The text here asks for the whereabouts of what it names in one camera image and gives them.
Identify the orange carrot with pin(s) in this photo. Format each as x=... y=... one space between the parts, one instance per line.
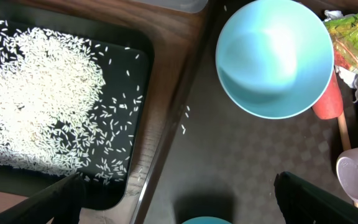
x=330 y=105

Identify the light blue bowl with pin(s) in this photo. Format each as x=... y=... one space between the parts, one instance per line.
x=274 y=59

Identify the black plastic tray bin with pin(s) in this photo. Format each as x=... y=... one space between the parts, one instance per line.
x=127 y=64

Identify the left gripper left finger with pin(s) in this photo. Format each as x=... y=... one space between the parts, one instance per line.
x=60 y=203

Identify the white rice pile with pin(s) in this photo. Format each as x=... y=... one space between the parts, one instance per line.
x=46 y=77

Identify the brown serving tray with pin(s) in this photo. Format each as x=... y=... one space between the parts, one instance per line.
x=214 y=159

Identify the light blue cup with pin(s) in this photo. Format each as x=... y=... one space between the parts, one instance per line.
x=206 y=220

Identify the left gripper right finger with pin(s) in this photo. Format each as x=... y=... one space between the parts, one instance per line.
x=302 y=202

